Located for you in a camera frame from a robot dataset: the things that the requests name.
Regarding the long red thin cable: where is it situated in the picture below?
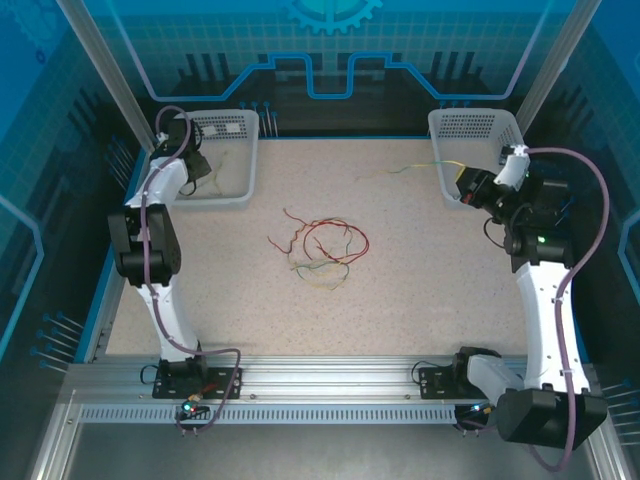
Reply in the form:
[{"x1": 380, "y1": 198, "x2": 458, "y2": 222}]
[{"x1": 289, "y1": 218, "x2": 371, "y2": 271}]

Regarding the short red wavy cable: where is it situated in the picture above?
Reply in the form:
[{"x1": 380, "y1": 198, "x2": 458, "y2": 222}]
[{"x1": 267, "y1": 207, "x2": 314, "y2": 256}]

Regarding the white perforated basket with labels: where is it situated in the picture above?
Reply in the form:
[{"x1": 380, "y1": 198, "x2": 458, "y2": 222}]
[{"x1": 169, "y1": 108, "x2": 261, "y2": 211}]

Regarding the white perforated plastic basket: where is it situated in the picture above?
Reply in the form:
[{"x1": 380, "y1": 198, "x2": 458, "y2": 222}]
[{"x1": 427, "y1": 108, "x2": 529, "y2": 211}]

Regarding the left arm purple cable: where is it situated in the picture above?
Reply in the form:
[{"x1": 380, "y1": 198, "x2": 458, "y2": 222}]
[{"x1": 141, "y1": 105, "x2": 242, "y2": 435}]

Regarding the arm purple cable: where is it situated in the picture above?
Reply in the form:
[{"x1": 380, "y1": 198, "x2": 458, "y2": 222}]
[
  {"x1": 457, "y1": 146, "x2": 611, "y2": 473},
  {"x1": 141, "y1": 105, "x2": 242, "y2": 435}
]

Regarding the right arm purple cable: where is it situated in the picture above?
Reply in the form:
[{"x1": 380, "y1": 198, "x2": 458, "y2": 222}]
[{"x1": 457, "y1": 146, "x2": 611, "y2": 473}]

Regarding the aluminium frame post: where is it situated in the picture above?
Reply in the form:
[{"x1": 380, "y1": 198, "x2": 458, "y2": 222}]
[
  {"x1": 514, "y1": 0, "x2": 604, "y2": 134},
  {"x1": 54, "y1": 0, "x2": 159, "y2": 154}
]

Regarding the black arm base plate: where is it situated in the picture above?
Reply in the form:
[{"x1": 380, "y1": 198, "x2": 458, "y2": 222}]
[
  {"x1": 152, "y1": 366, "x2": 245, "y2": 400},
  {"x1": 417, "y1": 366, "x2": 474, "y2": 400}
]

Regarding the aluminium mounting rail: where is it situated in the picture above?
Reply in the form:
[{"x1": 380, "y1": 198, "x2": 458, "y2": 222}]
[{"x1": 64, "y1": 354, "x2": 614, "y2": 407}]

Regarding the slotted grey cable duct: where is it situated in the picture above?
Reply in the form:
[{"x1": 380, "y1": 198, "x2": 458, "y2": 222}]
[{"x1": 79, "y1": 404, "x2": 459, "y2": 425}]

